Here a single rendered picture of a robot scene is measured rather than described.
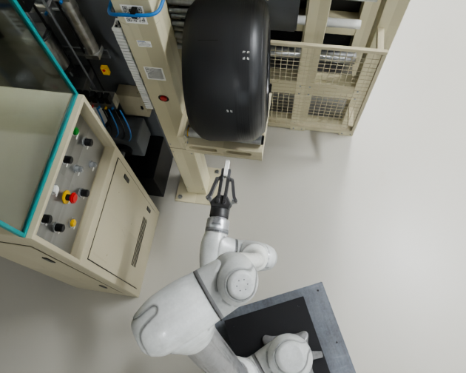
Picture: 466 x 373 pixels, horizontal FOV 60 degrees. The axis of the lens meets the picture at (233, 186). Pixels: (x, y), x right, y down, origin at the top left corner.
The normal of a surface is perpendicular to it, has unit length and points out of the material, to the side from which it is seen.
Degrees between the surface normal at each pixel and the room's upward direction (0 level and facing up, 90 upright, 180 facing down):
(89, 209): 0
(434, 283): 0
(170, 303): 11
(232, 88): 52
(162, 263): 0
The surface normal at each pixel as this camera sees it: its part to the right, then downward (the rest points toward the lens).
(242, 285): 0.28, -0.11
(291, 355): 0.00, -0.45
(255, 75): 0.58, 0.26
